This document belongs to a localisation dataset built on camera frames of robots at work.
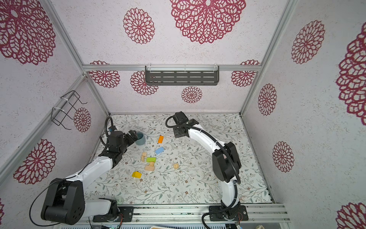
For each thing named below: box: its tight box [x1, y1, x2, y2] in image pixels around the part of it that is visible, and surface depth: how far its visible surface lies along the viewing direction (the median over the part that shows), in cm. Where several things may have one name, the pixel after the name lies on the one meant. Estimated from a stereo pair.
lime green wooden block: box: [146, 156, 157, 163], surface depth 97 cm
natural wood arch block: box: [144, 161, 155, 172], surface depth 92 cm
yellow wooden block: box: [131, 170, 143, 179], surface depth 89 cm
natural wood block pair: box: [141, 151, 148, 163], surface depth 97 cm
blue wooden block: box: [154, 146, 165, 155], surface depth 102 cm
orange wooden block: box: [158, 135, 164, 144], surface depth 105 cm
